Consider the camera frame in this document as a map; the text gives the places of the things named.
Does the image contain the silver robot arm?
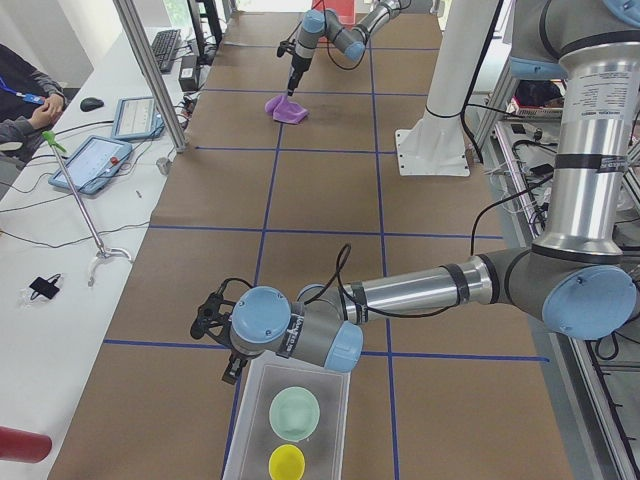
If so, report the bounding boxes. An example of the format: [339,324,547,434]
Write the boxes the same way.
[276,1,411,96]
[222,1,639,383]

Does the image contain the white pillar base plate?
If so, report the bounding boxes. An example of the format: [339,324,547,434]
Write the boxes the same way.
[394,112,470,177]

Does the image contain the white camera pillar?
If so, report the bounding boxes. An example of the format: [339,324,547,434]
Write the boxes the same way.
[425,1,502,153]

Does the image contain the red cylinder bottle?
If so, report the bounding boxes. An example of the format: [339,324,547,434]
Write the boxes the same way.
[0,426,53,463]

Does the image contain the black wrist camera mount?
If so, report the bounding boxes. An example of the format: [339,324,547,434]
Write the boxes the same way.
[190,292,235,346]

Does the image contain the purple cloth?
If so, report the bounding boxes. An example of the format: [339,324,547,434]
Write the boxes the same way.
[264,94,309,125]

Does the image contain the green tipped grabber stick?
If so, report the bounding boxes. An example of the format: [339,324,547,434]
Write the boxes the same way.
[42,131,134,287]

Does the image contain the seated person's hand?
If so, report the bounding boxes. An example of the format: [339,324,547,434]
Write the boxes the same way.
[28,94,65,130]

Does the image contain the black power adapter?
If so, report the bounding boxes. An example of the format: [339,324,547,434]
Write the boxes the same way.
[178,55,200,92]

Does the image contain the yellow plastic cup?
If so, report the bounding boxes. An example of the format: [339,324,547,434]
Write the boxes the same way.
[268,444,306,480]

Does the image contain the aluminium frame post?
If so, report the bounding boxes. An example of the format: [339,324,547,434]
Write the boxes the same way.
[113,0,187,154]

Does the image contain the mint green bowl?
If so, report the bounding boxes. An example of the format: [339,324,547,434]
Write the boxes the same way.
[269,386,320,442]

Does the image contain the pink plastic bin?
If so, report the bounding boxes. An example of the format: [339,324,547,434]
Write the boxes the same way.
[311,0,357,25]

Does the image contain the far blue teach pendant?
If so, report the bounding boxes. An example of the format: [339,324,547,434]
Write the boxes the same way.
[111,97,164,141]

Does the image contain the black keyboard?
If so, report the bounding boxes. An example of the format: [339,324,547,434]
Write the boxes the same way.
[151,29,181,62]

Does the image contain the blue teach pendant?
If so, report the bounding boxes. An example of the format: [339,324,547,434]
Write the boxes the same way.
[63,135,133,195]
[111,97,164,141]

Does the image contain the black computer mouse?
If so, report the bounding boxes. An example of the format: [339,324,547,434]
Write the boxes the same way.
[79,97,104,112]

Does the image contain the near blue teach pendant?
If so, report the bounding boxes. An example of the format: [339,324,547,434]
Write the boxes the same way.
[63,135,133,195]

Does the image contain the white translucent box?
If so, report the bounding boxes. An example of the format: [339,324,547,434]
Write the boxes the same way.
[223,352,350,479]

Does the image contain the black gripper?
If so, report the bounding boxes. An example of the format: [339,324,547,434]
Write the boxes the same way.
[222,348,261,384]
[287,52,312,97]

